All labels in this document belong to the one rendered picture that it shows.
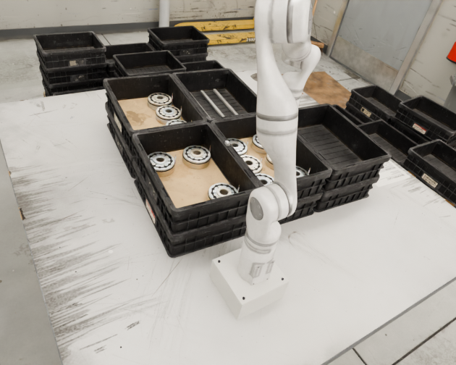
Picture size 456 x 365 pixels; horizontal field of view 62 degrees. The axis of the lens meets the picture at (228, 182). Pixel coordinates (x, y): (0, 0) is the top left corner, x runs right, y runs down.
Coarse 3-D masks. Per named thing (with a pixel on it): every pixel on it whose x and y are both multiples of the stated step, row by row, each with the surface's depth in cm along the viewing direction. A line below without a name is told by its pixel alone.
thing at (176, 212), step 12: (144, 132) 132; (156, 132) 133; (216, 132) 139; (144, 156) 122; (240, 168) 126; (156, 180) 115; (252, 180) 121; (240, 192) 116; (168, 204) 108; (192, 204) 109; (204, 204) 110; (216, 204) 113; (180, 216) 108
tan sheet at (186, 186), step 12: (180, 156) 141; (180, 168) 136; (204, 168) 138; (216, 168) 139; (168, 180) 130; (180, 180) 131; (192, 180) 132; (204, 180) 133; (216, 180) 134; (168, 192) 126; (180, 192) 127; (192, 192) 128; (204, 192) 129; (180, 204) 123
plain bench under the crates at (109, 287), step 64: (0, 128) 158; (64, 128) 164; (64, 192) 137; (128, 192) 141; (384, 192) 165; (64, 256) 117; (128, 256) 120; (192, 256) 124; (320, 256) 132; (384, 256) 136; (448, 256) 141; (64, 320) 102; (128, 320) 105; (192, 320) 107; (256, 320) 110; (320, 320) 113; (384, 320) 117
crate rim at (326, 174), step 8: (216, 120) 145; (224, 120) 145; (232, 120) 147; (216, 128) 141; (224, 136) 137; (304, 144) 141; (312, 152) 138; (240, 160) 128; (320, 160) 135; (248, 168) 126; (328, 168) 132; (256, 176) 123; (304, 176) 127; (312, 176) 128; (320, 176) 129; (328, 176) 132
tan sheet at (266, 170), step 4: (244, 140) 155; (248, 140) 155; (248, 144) 153; (248, 148) 151; (252, 148) 152; (248, 152) 149; (252, 152) 150; (256, 152) 150; (256, 156) 148; (260, 156) 148; (264, 156) 149; (260, 160) 147; (264, 160) 147; (264, 164) 145; (264, 168) 143; (268, 168) 144; (264, 172) 141; (268, 172) 142; (272, 172) 142; (272, 176) 140
